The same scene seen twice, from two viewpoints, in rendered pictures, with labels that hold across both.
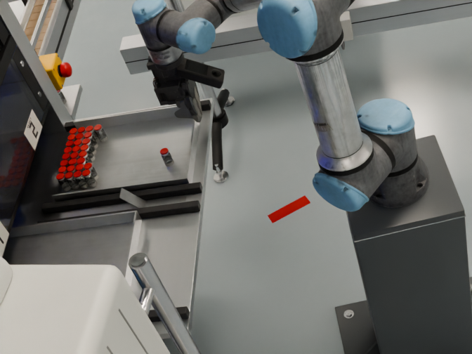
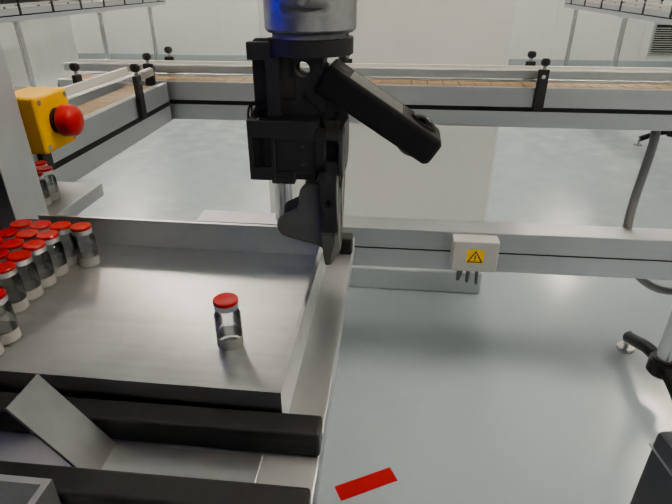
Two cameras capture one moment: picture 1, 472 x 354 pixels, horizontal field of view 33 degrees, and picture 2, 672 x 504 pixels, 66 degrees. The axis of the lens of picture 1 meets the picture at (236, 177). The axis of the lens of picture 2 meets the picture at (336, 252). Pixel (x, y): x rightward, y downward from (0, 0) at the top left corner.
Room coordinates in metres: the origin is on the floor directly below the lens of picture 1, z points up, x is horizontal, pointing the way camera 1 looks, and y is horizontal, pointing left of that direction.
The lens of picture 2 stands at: (1.06, 0.12, 1.16)
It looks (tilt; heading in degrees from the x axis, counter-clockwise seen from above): 28 degrees down; 348
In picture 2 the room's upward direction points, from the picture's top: straight up
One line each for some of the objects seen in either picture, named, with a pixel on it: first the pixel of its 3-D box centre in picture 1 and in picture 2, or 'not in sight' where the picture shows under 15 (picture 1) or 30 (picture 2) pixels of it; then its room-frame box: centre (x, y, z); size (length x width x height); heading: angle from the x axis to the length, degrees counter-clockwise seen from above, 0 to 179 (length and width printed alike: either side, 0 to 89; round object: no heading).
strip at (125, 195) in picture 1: (153, 197); (141, 434); (1.32, 0.19, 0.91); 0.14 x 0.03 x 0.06; 72
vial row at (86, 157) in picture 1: (86, 156); (17, 281); (1.54, 0.33, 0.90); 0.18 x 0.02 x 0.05; 162
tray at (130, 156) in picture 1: (128, 152); (130, 295); (1.50, 0.23, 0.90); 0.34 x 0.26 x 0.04; 72
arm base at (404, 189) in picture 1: (392, 168); not in sight; (1.20, -0.34, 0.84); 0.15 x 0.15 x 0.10
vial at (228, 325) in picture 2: (166, 157); (228, 323); (1.43, 0.14, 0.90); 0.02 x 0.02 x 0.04
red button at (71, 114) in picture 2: (64, 69); (65, 120); (1.80, 0.33, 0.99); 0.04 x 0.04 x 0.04; 72
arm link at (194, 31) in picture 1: (191, 28); not in sight; (1.45, -0.02, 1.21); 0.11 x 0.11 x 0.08; 35
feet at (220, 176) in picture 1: (220, 126); not in sight; (2.43, -0.01, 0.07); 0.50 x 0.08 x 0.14; 162
